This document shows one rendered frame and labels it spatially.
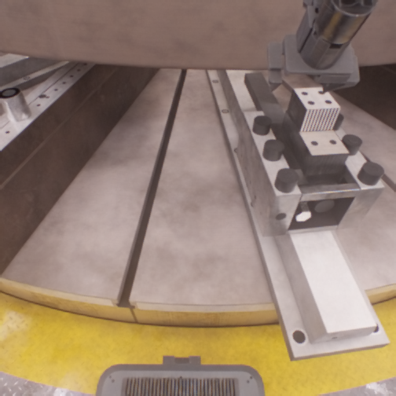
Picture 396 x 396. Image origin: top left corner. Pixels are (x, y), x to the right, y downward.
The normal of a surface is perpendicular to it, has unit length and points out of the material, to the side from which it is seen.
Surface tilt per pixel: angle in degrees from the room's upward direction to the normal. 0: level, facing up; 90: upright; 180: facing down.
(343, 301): 0
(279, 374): 0
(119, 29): 90
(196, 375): 0
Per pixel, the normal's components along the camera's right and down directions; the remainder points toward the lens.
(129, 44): -0.11, 0.75
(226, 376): 0.01, -0.65
